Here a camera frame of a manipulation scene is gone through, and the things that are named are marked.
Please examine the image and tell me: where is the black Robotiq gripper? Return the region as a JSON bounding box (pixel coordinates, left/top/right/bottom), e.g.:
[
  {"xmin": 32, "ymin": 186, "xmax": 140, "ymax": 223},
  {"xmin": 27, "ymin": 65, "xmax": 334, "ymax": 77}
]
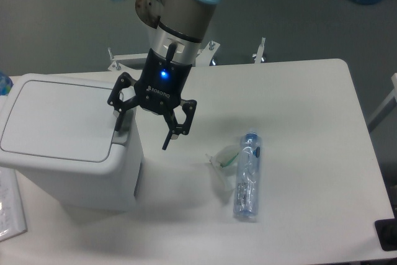
[{"xmin": 107, "ymin": 48, "xmax": 198, "ymax": 151}]

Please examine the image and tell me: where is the white push-lid trash can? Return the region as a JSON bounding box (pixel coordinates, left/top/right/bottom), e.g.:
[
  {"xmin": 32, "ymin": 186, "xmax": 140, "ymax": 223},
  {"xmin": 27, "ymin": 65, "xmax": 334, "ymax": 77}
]
[{"xmin": 1, "ymin": 73, "xmax": 143, "ymax": 211}]

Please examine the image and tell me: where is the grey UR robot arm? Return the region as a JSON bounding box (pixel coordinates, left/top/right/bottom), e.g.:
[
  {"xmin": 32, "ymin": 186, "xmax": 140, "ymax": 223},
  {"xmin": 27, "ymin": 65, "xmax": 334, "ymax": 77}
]
[{"xmin": 107, "ymin": 0, "xmax": 221, "ymax": 149}]

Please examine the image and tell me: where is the crumpled clear plastic wrapper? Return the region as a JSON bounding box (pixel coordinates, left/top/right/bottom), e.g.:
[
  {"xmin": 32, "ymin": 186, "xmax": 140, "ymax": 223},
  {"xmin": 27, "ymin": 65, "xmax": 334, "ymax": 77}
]
[{"xmin": 205, "ymin": 145, "xmax": 239, "ymax": 200}]

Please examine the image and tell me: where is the clear plastic water bottle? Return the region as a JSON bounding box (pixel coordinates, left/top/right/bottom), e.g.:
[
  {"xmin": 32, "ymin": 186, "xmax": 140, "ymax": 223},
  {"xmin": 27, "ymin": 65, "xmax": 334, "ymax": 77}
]
[{"xmin": 233, "ymin": 128, "xmax": 262, "ymax": 222}]

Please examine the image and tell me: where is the blue bottle at left edge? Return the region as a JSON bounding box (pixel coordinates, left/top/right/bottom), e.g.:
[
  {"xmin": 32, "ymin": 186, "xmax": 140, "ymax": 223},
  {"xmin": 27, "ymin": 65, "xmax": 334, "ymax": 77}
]
[{"xmin": 0, "ymin": 71, "xmax": 14, "ymax": 96}]

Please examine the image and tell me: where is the white paper notepad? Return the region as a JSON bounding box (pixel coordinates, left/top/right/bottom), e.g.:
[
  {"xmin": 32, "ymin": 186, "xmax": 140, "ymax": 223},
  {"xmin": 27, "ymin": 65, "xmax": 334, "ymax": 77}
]
[{"xmin": 1, "ymin": 168, "xmax": 27, "ymax": 242}]

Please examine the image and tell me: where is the black device at table edge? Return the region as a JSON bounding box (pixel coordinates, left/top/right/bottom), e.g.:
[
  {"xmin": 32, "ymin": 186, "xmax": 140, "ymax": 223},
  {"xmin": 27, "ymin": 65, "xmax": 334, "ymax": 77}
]
[{"xmin": 375, "ymin": 218, "xmax": 396, "ymax": 251}]

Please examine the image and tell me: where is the white base frame with bolts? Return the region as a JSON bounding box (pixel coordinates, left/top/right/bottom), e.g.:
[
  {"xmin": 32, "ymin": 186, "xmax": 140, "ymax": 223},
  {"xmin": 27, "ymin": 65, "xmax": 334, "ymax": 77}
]
[{"xmin": 108, "ymin": 37, "xmax": 267, "ymax": 71}]

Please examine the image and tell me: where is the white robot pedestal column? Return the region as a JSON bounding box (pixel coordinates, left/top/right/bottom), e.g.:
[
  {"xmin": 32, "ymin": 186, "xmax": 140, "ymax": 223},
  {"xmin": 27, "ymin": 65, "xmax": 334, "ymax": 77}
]
[{"xmin": 135, "ymin": 0, "xmax": 163, "ymax": 47}]

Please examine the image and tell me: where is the white frame at right edge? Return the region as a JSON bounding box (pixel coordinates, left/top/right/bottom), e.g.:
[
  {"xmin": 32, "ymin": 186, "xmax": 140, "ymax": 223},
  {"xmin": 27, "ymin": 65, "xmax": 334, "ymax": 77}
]
[{"xmin": 367, "ymin": 73, "xmax": 396, "ymax": 133}]

